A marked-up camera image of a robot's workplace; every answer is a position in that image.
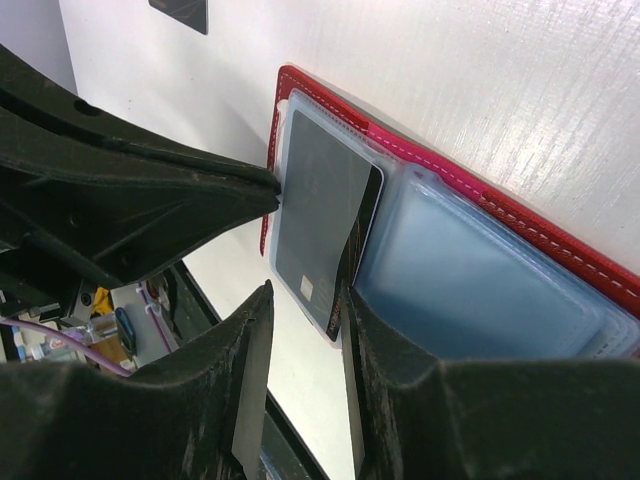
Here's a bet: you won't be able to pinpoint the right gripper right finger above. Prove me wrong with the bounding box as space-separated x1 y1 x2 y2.
340 287 639 479

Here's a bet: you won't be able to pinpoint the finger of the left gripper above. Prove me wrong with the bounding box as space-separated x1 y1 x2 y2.
1 129 280 288
1 47 278 192

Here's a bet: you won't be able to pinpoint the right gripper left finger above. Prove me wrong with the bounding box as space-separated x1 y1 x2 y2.
1 310 248 479

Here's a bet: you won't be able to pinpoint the red leather card holder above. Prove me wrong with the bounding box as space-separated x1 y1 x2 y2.
260 65 639 360

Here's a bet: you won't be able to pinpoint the black VIP card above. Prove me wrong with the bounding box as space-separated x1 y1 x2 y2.
148 0 208 35

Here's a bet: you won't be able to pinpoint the dark grey card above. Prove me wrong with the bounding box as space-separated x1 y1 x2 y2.
271 108 385 341

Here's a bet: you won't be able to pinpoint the cluttered items beyond table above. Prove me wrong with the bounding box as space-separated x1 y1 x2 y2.
1 275 181 375

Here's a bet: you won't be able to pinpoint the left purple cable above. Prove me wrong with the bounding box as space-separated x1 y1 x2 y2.
0 319 134 379

